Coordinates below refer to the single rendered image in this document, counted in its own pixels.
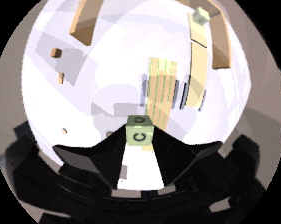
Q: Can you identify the pale green labelled cube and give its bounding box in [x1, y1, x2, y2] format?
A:
[125, 115, 153, 147]

